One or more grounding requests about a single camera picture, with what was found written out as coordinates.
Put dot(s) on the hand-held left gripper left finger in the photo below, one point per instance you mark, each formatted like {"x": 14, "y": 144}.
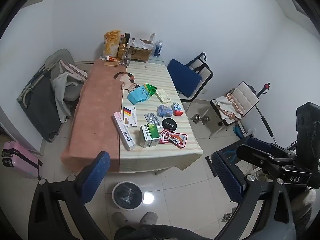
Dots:
{"x": 96, "y": 175}

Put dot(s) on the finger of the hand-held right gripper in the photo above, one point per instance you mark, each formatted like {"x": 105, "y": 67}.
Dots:
{"x": 260, "y": 141}
{"x": 260, "y": 155}

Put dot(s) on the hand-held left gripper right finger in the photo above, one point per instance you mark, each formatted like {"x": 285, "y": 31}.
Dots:
{"x": 227, "y": 177}

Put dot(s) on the white round bin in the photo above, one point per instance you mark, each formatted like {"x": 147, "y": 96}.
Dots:
{"x": 128, "y": 195}

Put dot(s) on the long pink white toothpaste box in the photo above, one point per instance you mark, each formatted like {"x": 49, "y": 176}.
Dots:
{"x": 124, "y": 132}

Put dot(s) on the red snack packet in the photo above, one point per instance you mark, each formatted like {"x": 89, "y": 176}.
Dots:
{"x": 178, "y": 140}

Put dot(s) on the green white medicine box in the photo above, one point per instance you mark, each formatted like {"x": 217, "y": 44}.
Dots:
{"x": 149, "y": 135}

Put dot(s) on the blue bear print plastic packet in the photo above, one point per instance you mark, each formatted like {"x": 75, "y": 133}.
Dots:
{"x": 164, "y": 110}

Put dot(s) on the black bar with red knob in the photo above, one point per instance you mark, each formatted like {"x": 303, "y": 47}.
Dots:
{"x": 266, "y": 122}

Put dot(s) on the black blue weight bench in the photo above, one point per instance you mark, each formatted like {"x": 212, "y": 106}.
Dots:
{"x": 228, "y": 155}

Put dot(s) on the teal slipper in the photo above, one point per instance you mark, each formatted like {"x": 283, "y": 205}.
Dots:
{"x": 237, "y": 131}

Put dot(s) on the beige pink cloth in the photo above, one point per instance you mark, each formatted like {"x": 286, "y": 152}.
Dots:
{"x": 228, "y": 107}

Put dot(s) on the pink tablecloth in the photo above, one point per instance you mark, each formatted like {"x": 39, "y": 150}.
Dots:
{"x": 97, "y": 110}

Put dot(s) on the grey slipper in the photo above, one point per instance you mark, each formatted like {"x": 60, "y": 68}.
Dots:
{"x": 148, "y": 217}

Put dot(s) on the white box with striped flag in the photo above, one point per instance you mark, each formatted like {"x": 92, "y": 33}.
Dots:
{"x": 130, "y": 116}

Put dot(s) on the pink snack packet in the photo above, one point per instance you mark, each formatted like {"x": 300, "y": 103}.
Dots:
{"x": 165, "y": 136}

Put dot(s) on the pink suitcase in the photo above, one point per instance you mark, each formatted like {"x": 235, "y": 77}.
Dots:
{"x": 20, "y": 158}

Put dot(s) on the black round lid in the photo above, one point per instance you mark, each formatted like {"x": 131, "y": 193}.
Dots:
{"x": 169, "y": 124}

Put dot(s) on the silver blister pack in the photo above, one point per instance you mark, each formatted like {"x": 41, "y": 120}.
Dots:
{"x": 152, "y": 119}

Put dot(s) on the person's dark fleece clothing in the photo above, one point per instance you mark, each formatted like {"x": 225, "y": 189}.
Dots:
{"x": 150, "y": 233}

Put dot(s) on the red white small box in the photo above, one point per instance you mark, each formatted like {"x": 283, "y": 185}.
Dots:
{"x": 177, "y": 108}

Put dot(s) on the white cloth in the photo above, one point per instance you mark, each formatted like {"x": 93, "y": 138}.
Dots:
{"x": 60, "y": 92}

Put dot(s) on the blue cushioned chair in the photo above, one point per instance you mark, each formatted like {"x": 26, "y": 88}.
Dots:
{"x": 202, "y": 71}

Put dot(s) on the grey folding bed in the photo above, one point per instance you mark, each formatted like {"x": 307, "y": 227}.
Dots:
{"x": 42, "y": 100}

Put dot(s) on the teal green plastic bag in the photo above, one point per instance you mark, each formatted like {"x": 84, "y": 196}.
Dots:
{"x": 141, "y": 93}

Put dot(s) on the blue seat cushion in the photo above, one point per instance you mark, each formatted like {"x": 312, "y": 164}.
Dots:
{"x": 183, "y": 80}

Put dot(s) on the pale yellow box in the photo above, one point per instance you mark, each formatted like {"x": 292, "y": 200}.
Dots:
{"x": 162, "y": 96}

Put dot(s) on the pink striped garment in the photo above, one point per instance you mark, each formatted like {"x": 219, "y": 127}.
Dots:
{"x": 75, "y": 71}

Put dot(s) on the flat brown packet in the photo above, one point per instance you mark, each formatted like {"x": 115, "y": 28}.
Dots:
{"x": 110, "y": 64}

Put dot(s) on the small red orange box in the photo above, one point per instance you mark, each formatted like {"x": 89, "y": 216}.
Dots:
{"x": 113, "y": 58}

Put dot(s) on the clear glass bottle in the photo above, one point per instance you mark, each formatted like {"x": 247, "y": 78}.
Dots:
{"x": 126, "y": 56}

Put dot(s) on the grey chair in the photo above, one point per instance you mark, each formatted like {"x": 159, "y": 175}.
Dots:
{"x": 60, "y": 57}

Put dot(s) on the cardboard box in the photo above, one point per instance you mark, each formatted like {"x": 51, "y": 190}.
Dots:
{"x": 141, "y": 53}

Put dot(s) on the brown glass bottle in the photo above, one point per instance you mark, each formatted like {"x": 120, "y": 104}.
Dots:
{"x": 122, "y": 47}

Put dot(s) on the table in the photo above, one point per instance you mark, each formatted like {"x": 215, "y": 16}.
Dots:
{"x": 156, "y": 58}

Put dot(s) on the orange snack bag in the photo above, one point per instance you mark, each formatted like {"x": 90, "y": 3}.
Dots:
{"x": 112, "y": 43}

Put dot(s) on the blue label water bottle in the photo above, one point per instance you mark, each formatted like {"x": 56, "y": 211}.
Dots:
{"x": 157, "y": 48}

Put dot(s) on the white crumpled paper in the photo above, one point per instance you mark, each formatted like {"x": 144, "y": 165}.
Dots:
{"x": 140, "y": 42}

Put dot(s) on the dark bottle with black cap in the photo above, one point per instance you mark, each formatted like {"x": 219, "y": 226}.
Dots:
{"x": 127, "y": 38}

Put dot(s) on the slim clear bottle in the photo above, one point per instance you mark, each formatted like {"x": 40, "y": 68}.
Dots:
{"x": 152, "y": 38}

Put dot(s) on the black frame chair, white cushion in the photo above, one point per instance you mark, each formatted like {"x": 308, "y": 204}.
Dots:
{"x": 246, "y": 97}

